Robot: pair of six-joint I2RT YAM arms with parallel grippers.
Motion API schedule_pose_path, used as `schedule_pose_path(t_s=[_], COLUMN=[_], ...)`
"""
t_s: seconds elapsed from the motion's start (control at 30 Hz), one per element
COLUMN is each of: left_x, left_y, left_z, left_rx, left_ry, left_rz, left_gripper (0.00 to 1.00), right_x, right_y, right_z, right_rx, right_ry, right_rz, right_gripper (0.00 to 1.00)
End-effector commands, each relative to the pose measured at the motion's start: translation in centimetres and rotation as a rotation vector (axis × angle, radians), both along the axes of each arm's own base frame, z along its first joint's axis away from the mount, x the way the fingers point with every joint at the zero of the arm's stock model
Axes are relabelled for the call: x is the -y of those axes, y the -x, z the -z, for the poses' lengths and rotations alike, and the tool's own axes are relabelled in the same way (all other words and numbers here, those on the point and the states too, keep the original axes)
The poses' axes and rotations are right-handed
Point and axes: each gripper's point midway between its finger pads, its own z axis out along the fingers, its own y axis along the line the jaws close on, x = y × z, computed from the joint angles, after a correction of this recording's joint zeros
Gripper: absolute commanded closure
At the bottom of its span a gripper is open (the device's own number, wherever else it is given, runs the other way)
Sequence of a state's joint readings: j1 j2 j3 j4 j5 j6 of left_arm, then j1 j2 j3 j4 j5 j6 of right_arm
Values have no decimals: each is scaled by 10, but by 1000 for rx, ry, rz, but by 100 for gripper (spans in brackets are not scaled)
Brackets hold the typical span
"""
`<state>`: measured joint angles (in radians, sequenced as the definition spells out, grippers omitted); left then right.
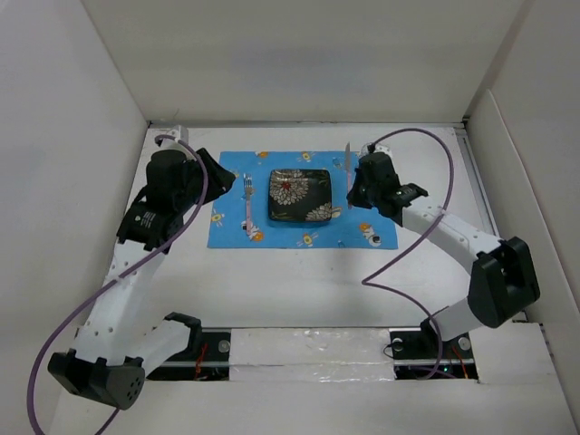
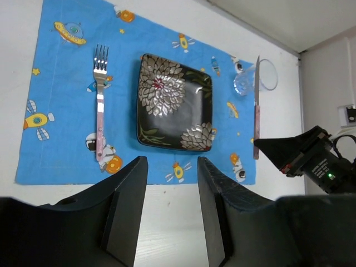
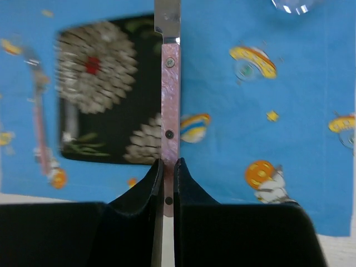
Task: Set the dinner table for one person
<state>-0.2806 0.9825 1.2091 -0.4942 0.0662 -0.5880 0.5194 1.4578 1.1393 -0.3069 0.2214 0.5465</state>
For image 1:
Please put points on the pink-handled fork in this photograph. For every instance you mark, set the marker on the pink-handled fork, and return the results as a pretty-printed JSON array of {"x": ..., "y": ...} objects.
[{"x": 248, "y": 187}]

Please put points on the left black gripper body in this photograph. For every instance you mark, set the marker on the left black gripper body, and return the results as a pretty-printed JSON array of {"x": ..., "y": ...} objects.
[{"x": 191, "y": 195}]

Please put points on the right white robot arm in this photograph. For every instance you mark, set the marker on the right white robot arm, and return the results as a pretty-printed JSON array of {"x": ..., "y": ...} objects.
[{"x": 503, "y": 280}]

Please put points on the pink-handled knife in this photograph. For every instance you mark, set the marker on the pink-handled knife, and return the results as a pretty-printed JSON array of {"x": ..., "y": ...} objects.
[{"x": 347, "y": 168}]

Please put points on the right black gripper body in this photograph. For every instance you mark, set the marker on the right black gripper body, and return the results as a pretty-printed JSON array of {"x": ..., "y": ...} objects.
[{"x": 376, "y": 195}]

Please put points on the blue space-print cloth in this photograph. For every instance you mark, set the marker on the blue space-print cloth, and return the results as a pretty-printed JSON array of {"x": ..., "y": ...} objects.
[{"x": 348, "y": 228}]

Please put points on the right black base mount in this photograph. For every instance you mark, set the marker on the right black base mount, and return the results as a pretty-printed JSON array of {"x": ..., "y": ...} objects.
[{"x": 413, "y": 356}]

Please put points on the black floral square plate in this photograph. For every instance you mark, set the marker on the black floral square plate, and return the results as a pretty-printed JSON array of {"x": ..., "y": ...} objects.
[{"x": 300, "y": 195}]

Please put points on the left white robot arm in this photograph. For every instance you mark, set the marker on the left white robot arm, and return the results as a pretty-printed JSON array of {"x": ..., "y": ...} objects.
[{"x": 109, "y": 359}]

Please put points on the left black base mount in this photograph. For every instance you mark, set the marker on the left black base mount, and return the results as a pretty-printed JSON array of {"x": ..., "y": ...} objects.
[{"x": 209, "y": 362}]

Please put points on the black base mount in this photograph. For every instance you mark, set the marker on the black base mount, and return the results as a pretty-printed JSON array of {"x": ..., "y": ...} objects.
[
  {"x": 209, "y": 362},
  {"x": 413, "y": 356}
]

